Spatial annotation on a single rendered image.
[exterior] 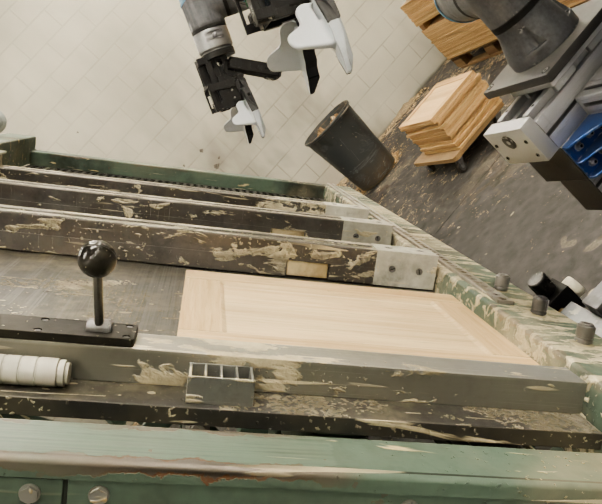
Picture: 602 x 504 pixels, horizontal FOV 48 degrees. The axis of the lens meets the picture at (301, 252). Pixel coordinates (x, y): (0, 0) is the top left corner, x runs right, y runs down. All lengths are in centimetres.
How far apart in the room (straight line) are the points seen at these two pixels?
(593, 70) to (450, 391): 83
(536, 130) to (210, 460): 101
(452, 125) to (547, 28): 293
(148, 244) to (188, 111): 515
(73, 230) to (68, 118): 509
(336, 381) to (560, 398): 27
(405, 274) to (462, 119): 307
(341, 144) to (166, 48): 195
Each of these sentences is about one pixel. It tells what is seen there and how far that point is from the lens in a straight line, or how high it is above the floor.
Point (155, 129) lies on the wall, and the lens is 633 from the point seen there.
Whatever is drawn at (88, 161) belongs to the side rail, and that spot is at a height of 163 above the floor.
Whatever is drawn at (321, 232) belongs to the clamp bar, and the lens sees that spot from 162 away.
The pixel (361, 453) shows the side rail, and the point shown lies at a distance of 56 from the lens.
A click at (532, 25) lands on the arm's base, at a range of 141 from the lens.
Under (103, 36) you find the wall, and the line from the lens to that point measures 646.
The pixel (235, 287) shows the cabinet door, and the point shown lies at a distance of 111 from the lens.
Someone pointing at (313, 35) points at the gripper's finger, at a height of 141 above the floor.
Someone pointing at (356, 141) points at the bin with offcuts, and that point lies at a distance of 550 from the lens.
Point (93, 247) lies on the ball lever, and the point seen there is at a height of 143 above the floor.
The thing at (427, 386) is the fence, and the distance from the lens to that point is 80.
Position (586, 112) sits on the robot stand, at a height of 91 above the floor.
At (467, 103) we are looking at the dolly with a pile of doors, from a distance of 437.
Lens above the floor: 144
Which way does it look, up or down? 14 degrees down
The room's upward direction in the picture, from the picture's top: 48 degrees counter-clockwise
